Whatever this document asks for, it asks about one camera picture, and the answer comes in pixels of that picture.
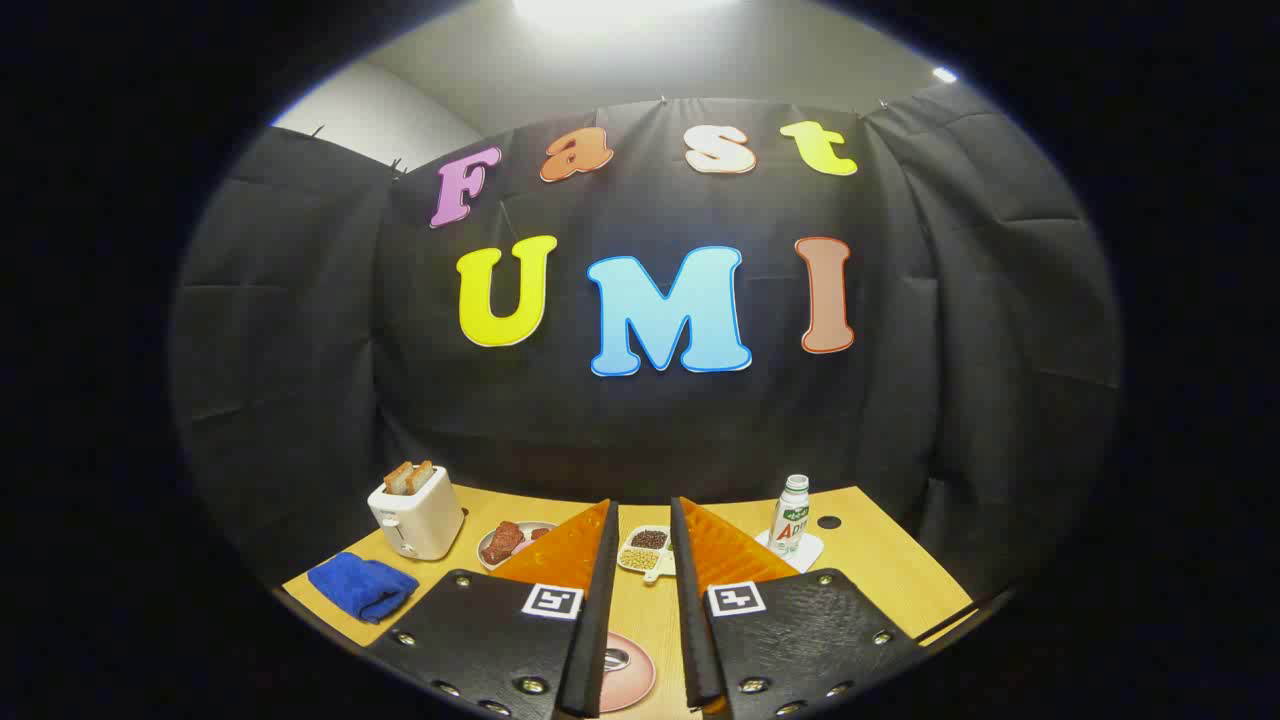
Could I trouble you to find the white toaster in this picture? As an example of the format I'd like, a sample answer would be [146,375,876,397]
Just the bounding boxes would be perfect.
[367,465,466,561]

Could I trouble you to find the pink round plate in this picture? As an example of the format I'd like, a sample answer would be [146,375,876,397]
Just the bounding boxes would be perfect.
[598,630,658,714]

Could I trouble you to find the blue folded cloth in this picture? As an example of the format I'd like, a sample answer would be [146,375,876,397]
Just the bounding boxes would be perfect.
[307,552,420,624]

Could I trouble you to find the white plastic drink bottle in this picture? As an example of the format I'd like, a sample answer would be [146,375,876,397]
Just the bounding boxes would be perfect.
[768,474,811,556]

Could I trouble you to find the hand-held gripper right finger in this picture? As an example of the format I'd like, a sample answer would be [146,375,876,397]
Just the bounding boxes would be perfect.
[668,496,923,720]

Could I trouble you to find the white divided bean dish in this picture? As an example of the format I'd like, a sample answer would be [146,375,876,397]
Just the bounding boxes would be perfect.
[617,525,673,583]

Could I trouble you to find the grey oval food plate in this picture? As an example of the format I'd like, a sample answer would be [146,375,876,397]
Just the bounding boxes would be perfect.
[477,520,559,571]

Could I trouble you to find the bright ceiling light panel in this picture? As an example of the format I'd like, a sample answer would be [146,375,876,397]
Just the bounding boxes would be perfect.
[512,0,741,31]

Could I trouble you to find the white square coaster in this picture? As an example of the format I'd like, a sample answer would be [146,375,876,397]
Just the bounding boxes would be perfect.
[753,528,825,574]

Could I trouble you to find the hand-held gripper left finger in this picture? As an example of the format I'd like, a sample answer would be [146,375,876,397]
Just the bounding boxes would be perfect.
[365,498,621,719]

